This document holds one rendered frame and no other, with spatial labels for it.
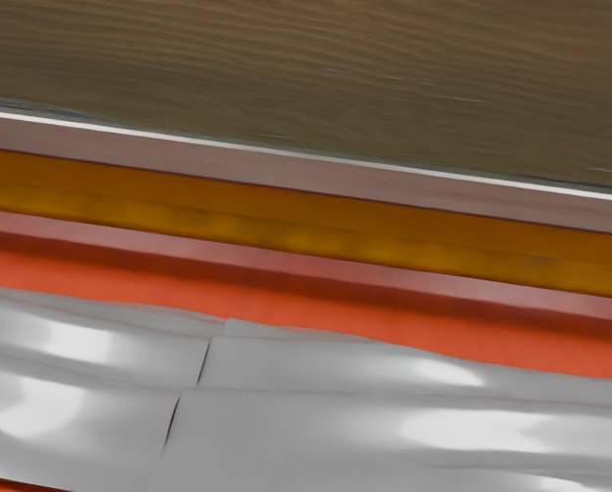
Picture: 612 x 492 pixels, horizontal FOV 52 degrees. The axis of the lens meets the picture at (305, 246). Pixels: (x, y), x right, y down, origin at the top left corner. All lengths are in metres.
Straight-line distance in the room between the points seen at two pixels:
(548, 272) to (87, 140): 0.14
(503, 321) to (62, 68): 0.14
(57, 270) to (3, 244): 0.03
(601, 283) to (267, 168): 0.11
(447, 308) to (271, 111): 0.07
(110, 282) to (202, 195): 0.04
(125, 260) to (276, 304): 0.05
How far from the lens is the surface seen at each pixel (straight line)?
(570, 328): 0.19
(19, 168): 0.21
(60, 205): 0.21
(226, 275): 0.19
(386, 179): 0.16
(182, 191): 0.20
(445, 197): 0.17
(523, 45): 0.18
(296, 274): 0.19
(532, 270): 0.20
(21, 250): 0.20
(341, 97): 0.17
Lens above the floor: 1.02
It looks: 16 degrees down
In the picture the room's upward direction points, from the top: 7 degrees clockwise
